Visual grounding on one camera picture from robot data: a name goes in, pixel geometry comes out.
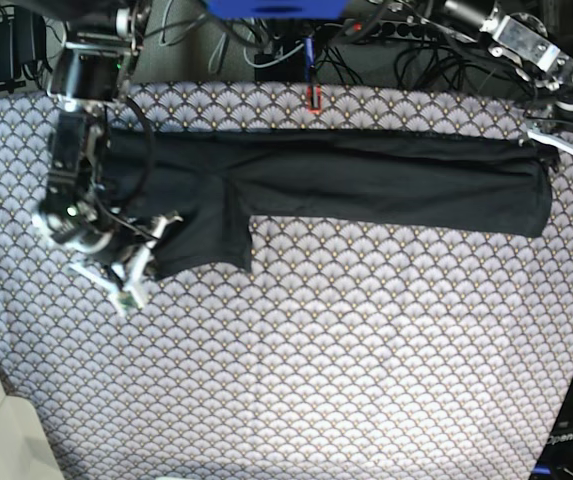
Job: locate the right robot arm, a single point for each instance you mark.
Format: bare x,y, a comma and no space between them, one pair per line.
101,48

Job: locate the fan-patterned table cloth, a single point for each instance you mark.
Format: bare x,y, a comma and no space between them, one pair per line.
348,351

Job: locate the black power strip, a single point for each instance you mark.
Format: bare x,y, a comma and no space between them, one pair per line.
387,31

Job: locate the blue box at top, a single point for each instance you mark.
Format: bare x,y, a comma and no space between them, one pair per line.
277,9

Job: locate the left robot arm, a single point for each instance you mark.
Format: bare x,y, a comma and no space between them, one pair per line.
498,34

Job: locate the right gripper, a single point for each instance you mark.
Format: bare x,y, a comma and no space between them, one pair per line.
94,223

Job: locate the dark grey T-shirt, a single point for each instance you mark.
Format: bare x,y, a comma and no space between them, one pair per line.
217,181

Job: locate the blue clamp handle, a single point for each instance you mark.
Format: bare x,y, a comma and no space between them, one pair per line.
309,59

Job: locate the black power adapter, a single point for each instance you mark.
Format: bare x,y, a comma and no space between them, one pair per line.
22,45

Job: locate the red clamp on table edge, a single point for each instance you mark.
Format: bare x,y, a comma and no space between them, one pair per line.
314,99

